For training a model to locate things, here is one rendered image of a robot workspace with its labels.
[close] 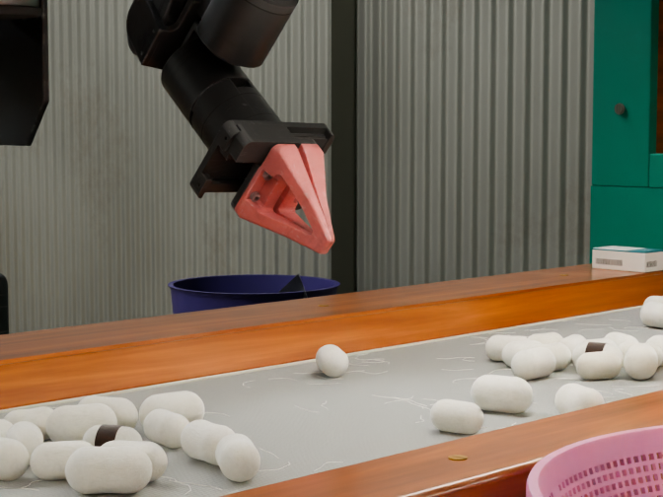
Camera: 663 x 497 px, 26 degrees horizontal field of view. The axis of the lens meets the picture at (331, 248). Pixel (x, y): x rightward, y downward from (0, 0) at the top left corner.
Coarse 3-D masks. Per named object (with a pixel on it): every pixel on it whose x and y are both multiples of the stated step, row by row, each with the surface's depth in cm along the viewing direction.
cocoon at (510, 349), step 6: (510, 342) 98; (516, 342) 98; (522, 342) 98; (528, 342) 98; (534, 342) 98; (540, 342) 98; (504, 348) 98; (510, 348) 97; (516, 348) 97; (522, 348) 97; (528, 348) 97; (504, 354) 97; (510, 354) 97; (504, 360) 98; (510, 360) 97; (510, 366) 98
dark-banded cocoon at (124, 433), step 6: (96, 426) 71; (90, 432) 71; (96, 432) 71; (120, 432) 70; (126, 432) 70; (132, 432) 70; (84, 438) 71; (90, 438) 71; (120, 438) 70; (126, 438) 70; (132, 438) 70; (138, 438) 70
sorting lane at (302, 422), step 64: (576, 320) 121; (640, 320) 121; (192, 384) 92; (256, 384) 92; (320, 384) 92; (384, 384) 92; (448, 384) 92; (640, 384) 92; (320, 448) 74; (384, 448) 74
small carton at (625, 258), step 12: (600, 252) 139; (612, 252) 138; (624, 252) 137; (636, 252) 136; (648, 252) 136; (660, 252) 137; (600, 264) 139; (612, 264) 138; (624, 264) 137; (636, 264) 136; (648, 264) 136; (660, 264) 137
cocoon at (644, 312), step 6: (642, 306) 117; (648, 306) 116; (654, 306) 116; (660, 306) 116; (642, 312) 117; (648, 312) 116; (654, 312) 116; (660, 312) 115; (642, 318) 117; (648, 318) 116; (654, 318) 116; (660, 318) 115; (648, 324) 117; (654, 324) 116; (660, 324) 115
